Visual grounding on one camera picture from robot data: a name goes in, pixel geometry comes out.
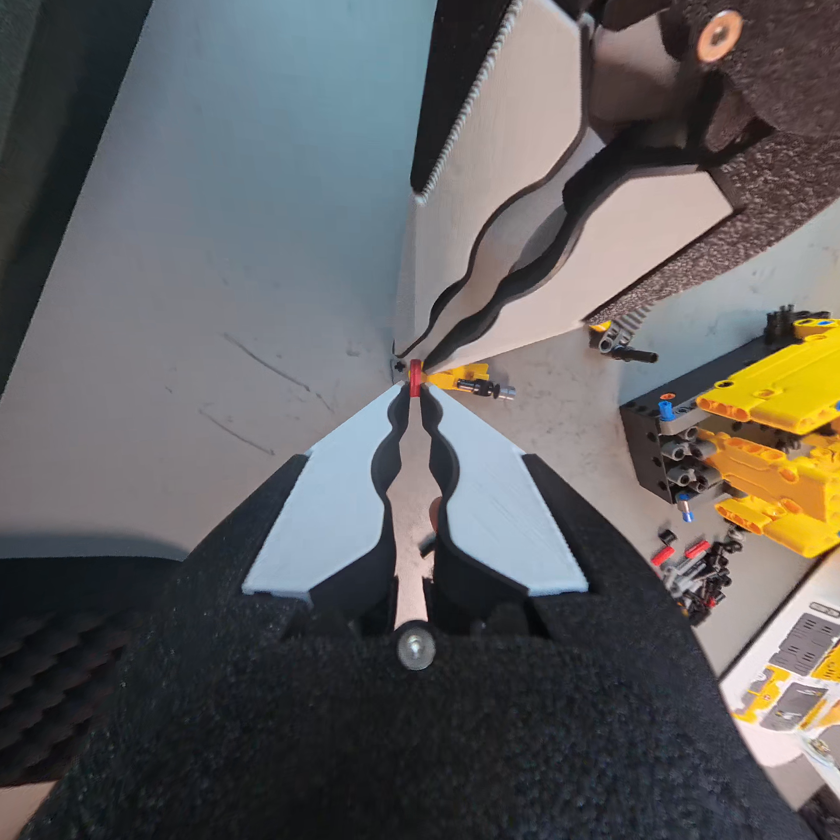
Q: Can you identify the yellow black lego model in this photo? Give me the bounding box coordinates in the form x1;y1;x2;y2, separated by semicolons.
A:
620;313;840;561

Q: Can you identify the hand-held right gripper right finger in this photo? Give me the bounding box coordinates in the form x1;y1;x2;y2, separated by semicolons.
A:
420;385;592;628

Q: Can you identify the yellow lego subassembly with rack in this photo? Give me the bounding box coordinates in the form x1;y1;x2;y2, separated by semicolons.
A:
587;296;661;364

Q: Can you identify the small yellow lego subassembly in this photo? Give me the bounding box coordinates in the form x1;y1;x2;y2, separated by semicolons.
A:
426;363;517;400

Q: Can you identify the white book stand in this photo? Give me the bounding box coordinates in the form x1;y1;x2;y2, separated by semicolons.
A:
718;598;840;802

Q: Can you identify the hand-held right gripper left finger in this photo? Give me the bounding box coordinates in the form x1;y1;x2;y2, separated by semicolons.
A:
241;382;413;631

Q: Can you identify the pile of small lego pins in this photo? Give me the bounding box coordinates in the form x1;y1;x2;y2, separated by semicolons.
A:
649;523;745;620

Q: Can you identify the black textured pad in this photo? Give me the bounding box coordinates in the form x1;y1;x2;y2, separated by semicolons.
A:
0;558;185;788

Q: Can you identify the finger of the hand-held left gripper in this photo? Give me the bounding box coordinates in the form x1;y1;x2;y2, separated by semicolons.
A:
423;161;739;372
392;0;594;368

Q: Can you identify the printed instruction sheet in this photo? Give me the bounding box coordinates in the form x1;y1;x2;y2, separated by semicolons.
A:
729;611;840;775

